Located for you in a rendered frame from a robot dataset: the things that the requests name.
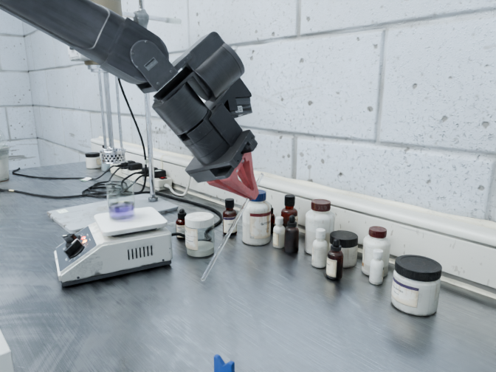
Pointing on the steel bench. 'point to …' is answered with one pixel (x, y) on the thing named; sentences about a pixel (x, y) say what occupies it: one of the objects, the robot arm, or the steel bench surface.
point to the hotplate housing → (119, 255)
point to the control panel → (80, 253)
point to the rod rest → (223, 364)
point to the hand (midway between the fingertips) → (252, 193)
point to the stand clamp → (149, 18)
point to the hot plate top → (107, 227)
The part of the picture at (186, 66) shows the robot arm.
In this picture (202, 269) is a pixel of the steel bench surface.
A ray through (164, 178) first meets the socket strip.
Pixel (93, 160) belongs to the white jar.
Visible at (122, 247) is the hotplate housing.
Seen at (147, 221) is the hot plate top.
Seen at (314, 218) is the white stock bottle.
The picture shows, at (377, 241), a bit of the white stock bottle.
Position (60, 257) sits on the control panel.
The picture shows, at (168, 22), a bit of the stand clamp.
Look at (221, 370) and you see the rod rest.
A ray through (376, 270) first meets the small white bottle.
